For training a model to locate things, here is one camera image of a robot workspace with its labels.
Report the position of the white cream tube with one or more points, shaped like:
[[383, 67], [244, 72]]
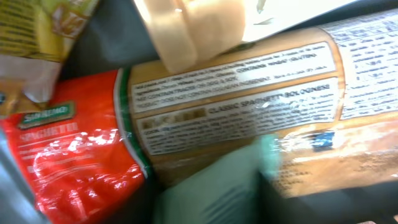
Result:
[[187, 32]]

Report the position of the teal snack packet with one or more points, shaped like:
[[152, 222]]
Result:
[[228, 191]]

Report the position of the orange spaghetti packet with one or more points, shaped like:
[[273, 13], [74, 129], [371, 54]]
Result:
[[329, 93]]

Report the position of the green yellow snack packet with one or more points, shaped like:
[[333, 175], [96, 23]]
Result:
[[36, 39]]

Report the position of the grey plastic mesh basket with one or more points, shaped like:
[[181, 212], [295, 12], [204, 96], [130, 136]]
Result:
[[114, 37]]

